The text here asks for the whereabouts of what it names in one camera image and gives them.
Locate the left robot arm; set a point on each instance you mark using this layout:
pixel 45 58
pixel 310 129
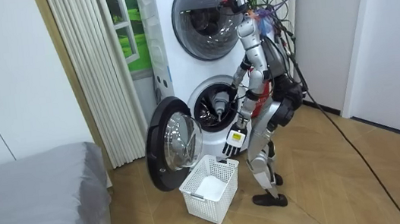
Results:
pixel 253 48

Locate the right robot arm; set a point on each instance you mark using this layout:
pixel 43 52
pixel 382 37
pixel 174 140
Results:
pixel 238 77

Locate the white stacked washing machine tower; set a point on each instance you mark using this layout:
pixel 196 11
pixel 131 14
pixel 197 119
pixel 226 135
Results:
pixel 173 69

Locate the round black washing machine door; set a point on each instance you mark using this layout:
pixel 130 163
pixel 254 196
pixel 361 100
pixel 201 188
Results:
pixel 158 144

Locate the robot legs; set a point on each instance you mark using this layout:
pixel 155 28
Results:
pixel 260 139

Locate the white cloth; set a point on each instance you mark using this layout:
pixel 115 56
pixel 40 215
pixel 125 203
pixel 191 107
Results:
pixel 211 188

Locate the robot body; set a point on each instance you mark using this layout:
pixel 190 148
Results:
pixel 276 60

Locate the white plastic laundry basket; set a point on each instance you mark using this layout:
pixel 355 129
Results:
pixel 200 207

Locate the window poster with green landscape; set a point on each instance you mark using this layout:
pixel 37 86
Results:
pixel 137 39

